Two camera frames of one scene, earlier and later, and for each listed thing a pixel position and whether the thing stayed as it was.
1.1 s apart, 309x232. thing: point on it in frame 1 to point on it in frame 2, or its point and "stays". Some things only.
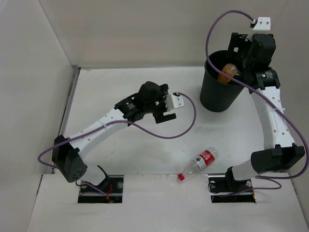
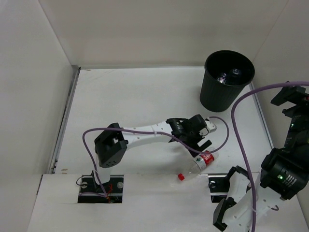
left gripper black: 162,112 to 197,136
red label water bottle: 204,158 stays
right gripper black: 237,41 to 289,93
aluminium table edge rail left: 67,108 stays
